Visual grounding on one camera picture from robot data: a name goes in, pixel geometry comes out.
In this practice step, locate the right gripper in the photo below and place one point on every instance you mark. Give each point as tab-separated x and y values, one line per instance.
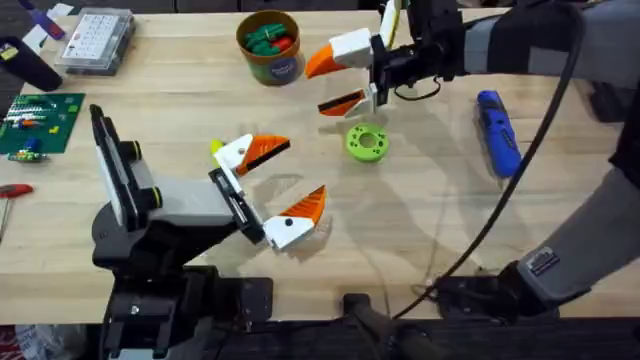
425	55

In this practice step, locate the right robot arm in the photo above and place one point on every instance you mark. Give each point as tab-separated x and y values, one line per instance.
585	245

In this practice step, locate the brown tub with toys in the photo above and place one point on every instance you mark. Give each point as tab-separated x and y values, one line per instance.
272	55

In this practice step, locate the clear plastic parts box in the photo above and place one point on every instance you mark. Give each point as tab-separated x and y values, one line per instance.
95	40

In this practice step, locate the right wrist upright plate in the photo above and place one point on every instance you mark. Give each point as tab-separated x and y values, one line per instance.
390	20

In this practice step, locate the wrist upright plate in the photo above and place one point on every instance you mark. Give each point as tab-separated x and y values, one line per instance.
390	20
107	150

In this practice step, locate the orange ribbed wedge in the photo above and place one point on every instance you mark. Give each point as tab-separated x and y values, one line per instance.
310	205

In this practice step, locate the black cylinder with yellow label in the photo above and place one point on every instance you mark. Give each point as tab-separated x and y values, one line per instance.
30	65

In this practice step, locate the green board with blocks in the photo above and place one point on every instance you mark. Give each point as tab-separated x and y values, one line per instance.
45	125

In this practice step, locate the yellow-green toy vegetable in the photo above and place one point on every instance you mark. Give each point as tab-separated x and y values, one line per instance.
216	147

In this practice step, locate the green disc with holes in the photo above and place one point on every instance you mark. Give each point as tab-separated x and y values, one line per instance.
356	145

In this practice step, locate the purple tool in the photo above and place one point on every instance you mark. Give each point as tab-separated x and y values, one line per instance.
47	24

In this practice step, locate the red and white bag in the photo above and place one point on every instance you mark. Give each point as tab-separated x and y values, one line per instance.
35	345

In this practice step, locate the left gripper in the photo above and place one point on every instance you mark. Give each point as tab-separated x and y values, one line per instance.
190	200

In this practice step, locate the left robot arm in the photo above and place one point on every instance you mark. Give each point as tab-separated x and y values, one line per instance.
150	250

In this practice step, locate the blue electric screwdriver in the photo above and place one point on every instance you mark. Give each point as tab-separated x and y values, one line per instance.
497	135

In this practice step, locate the white paper sheet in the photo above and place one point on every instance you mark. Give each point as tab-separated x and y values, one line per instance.
61	10

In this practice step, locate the left wrist upright plate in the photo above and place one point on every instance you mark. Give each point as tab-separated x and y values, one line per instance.
107	150

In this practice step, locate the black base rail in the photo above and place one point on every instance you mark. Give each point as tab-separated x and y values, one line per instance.
500	342

